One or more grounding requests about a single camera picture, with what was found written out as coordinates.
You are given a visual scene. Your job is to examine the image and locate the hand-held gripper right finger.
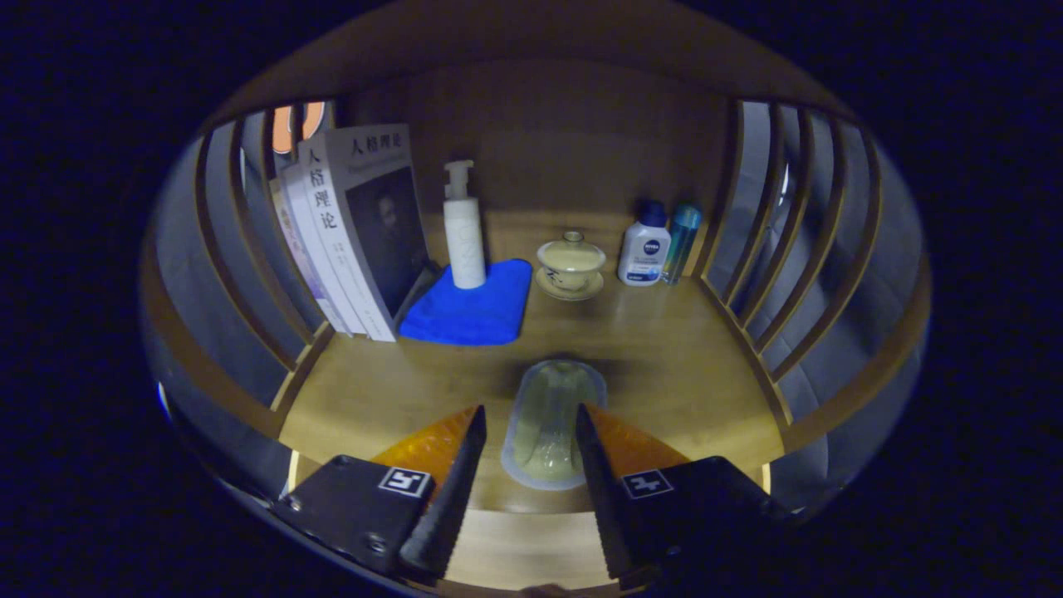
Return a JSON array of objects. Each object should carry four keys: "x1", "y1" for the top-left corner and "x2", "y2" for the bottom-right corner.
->
[{"x1": 575, "y1": 404, "x2": 798, "y2": 582}]

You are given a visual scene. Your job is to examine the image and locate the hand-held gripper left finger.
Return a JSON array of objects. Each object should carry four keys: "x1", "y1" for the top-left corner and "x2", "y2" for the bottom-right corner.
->
[{"x1": 274, "y1": 404, "x2": 488, "y2": 582}]

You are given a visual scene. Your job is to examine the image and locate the clear packet with green item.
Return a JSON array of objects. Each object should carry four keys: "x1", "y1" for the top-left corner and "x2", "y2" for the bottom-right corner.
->
[{"x1": 501, "y1": 359, "x2": 609, "y2": 491}]

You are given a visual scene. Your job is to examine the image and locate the wooden countertop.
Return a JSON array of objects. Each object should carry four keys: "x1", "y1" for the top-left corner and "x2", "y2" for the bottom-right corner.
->
[{"x1": 278, "y1": 208, "x2": 786, "y2": 516}]

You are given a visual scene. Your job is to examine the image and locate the wooden cabinet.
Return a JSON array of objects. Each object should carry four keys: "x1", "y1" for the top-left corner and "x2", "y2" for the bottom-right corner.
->
[{"x1": 140, "y1": 0, "x2": 933, "y2": 595}]

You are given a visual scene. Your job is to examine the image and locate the blue folded cloth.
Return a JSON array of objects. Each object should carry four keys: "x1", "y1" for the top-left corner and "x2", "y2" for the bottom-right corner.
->
[{"x1": 399, "y1": 258, "x2": 533, "y2": 346}]

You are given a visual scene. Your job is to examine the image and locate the beige lidded teacup with saucer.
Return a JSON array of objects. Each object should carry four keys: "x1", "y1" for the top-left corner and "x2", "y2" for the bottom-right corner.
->
[{"x1": 535, "y1": 230, "x2": 607, "y2": 301}]

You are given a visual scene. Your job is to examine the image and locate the white lotion bottle blue cap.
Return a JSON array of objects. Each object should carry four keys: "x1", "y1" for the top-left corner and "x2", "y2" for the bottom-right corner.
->
[{"x1": 617, "y1": 200, "x2": 672, "y2": 287}]

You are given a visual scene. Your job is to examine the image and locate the thin white book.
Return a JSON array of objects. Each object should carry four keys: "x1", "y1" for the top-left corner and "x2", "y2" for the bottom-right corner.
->
[{"x1": 281, "y1": 162, "x2": 370, "y2": 336}]

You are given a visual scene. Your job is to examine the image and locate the white pump bottle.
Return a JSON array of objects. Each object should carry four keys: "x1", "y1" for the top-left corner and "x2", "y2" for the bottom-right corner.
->
[{"x1": 442, "y1": 160, "x2": 488, "y2": 290}]

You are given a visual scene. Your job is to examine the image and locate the slim teal bottle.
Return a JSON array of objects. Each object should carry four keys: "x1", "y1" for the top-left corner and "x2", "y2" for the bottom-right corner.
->
[{"x1": 662, "y1": 204, "x2": 703, "y2": 285}]

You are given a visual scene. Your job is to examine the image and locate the thin purple book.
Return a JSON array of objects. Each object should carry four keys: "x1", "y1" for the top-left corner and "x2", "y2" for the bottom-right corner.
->
[{"x1": 267, "y1": 176, "x2": 350, "y2": 333}]

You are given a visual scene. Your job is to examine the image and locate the thick white book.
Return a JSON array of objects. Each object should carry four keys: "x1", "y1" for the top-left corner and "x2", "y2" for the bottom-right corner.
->
[{"x1": 297, "y1": 123, "x2": 433, "y2": 342}]

